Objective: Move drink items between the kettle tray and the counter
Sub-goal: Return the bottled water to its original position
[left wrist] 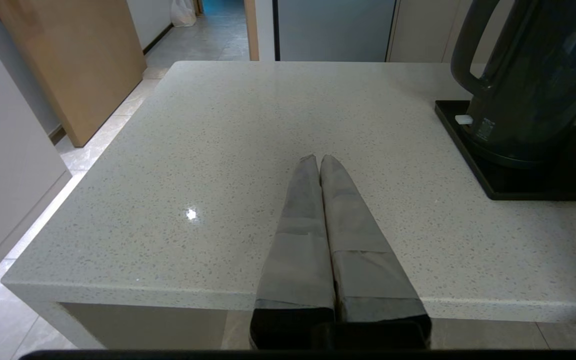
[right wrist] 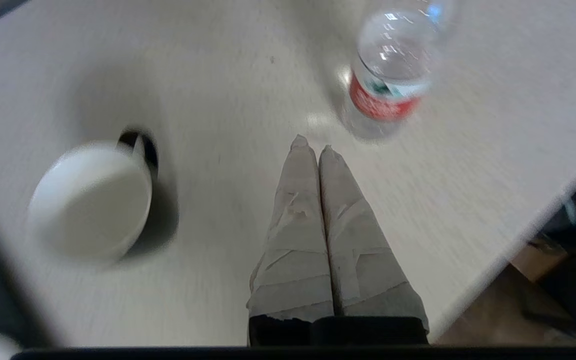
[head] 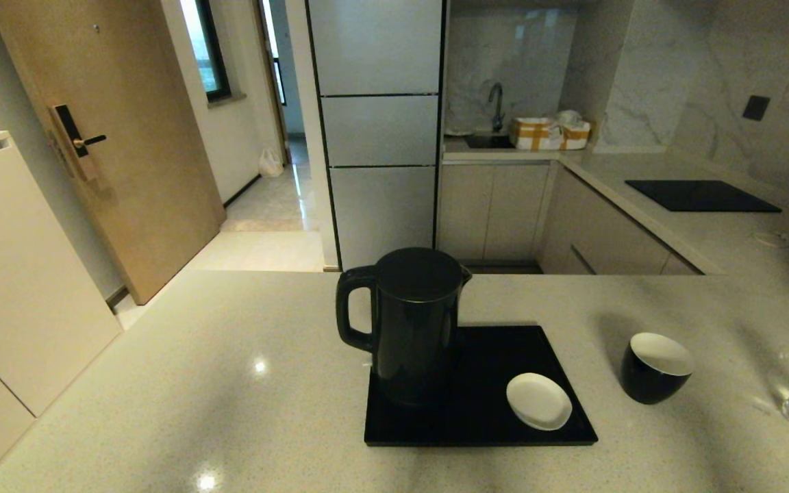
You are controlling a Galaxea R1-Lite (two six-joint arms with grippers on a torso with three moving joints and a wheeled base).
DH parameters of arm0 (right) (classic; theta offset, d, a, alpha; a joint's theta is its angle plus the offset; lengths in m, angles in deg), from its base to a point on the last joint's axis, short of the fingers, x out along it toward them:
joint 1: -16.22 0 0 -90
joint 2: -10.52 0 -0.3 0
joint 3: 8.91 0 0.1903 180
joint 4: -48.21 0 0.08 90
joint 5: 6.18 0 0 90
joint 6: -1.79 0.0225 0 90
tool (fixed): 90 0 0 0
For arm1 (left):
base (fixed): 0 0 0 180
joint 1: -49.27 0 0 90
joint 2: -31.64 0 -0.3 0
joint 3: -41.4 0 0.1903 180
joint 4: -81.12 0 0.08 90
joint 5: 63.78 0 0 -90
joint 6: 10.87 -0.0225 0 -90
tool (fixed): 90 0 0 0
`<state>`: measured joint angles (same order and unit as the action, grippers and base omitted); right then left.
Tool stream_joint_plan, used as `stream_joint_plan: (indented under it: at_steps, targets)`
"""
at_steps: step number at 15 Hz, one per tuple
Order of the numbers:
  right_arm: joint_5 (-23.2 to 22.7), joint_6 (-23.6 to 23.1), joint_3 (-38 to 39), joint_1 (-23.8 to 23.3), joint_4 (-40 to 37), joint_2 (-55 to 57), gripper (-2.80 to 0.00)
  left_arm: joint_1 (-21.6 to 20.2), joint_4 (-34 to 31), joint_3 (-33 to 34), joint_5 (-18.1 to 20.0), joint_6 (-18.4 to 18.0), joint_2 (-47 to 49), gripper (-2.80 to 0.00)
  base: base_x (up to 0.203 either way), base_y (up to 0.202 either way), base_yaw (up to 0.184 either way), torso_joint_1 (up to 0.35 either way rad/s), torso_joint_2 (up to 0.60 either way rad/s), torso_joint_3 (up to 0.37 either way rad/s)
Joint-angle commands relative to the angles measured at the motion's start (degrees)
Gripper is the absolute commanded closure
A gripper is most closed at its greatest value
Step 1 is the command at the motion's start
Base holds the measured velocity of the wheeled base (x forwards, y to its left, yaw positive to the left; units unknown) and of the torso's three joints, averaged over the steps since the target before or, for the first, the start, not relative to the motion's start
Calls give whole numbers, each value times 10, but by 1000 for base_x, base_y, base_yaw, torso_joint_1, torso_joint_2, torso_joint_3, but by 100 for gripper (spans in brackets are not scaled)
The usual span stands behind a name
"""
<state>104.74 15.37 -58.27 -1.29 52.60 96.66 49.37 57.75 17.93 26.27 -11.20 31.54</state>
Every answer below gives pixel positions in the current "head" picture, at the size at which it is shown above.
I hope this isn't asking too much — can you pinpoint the yellow striped white box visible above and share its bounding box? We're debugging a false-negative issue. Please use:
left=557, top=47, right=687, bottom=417
left=510, top=118, right=562, bottom=152

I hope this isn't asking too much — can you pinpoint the steel kitchen sink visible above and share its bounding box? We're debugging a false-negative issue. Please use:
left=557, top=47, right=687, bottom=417
left=464, top=134, right=516, bottom=151

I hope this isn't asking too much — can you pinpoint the dark kitchen faucet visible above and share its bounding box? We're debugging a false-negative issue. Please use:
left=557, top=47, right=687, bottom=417
left=488, top=84, right=505, bottom=134

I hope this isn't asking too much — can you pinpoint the black cup white inside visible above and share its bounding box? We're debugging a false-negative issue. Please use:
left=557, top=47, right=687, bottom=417
left=618, top=332, right=696, bottom=405

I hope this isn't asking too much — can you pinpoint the white storage cabinet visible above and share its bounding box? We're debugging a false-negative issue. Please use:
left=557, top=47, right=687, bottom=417
left=0, top=131, right=123, bottom=493

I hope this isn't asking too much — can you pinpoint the cardboard box yellow tape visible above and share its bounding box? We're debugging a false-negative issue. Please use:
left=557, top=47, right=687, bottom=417
left=559, top=121, right=594, bottom=151

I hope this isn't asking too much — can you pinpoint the black wall socket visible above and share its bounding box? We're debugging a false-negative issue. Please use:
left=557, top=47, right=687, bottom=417
left=741, top=95, right=771, bottom=123

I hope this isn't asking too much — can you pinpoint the beige base cabinet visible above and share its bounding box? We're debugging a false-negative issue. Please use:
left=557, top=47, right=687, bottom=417
left=436, top=163, right=553, bottom=265
left=538, top=168, right=703, bottom=276

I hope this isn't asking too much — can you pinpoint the light wooden door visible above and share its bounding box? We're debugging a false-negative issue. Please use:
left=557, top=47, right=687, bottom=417
left=0, top=0, right=225, bottom=306

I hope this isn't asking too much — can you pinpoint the tall grey refrigerator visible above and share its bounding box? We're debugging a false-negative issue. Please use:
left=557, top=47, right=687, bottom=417
left=305, top=0, right=447, bottom=270

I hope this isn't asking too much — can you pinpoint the dark framed window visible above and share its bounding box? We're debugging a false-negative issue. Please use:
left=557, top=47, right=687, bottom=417
left=179, top=0, right=232, bottom=105

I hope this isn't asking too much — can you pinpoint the black induction cooktop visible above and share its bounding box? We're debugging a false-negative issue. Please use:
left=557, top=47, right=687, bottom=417
left=625, top=180, right=782, bottom=214

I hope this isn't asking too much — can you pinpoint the black door lock with handle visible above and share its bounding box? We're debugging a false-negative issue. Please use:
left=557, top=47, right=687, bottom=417
left=50, top=104, right=108, bottom=183

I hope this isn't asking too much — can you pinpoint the black rectangular tray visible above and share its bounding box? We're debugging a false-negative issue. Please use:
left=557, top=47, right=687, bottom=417
left=364, top=325, right=599, bottom=446

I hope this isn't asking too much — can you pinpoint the black electric kettle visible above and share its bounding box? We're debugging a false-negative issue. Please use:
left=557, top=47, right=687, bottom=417
left=336, top=247, right=473, bottom=409

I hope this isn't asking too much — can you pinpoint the small white saucer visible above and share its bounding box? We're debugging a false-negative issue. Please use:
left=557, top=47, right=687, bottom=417
left=505, top=372, right=573, bottom=431

